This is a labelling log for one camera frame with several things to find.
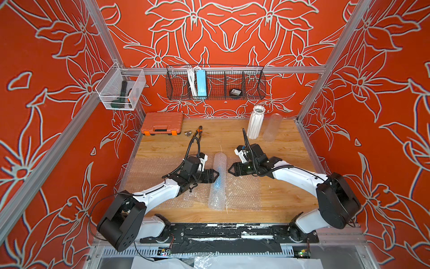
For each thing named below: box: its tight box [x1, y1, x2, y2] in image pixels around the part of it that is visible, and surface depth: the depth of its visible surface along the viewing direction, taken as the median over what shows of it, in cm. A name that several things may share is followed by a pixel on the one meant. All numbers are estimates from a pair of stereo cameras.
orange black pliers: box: [191, 125, 204, 142], surface depth 113 cm
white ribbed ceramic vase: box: [246, 105, 266, 140], surface depth 97 cm
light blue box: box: [196, 69, 208, 97], surface depth 92 cm
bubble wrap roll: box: [183, 169, 262, 212], surface depth 85 cm
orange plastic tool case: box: [141, 112, 184, 137], surface depth 116 cm
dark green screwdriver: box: [110, 80, 128, 109], surface depth 83 cm
